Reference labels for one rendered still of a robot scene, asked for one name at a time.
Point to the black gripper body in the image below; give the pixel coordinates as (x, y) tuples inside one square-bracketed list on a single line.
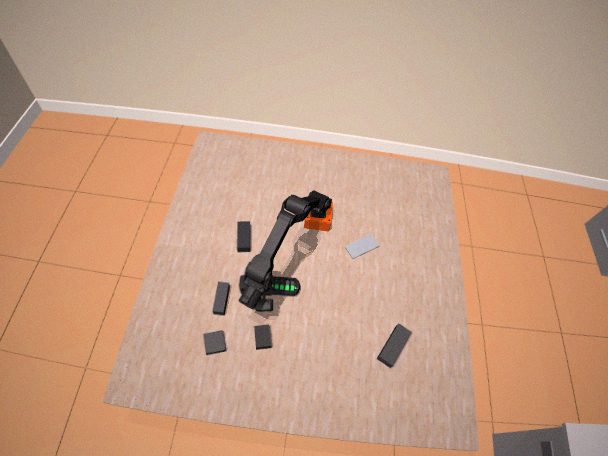
[(265, 304)]

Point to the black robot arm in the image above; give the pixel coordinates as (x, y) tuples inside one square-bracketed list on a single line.
[(258, 273)]

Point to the dark grey controller unit with label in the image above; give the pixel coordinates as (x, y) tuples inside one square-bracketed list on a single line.
[(285, 286)]

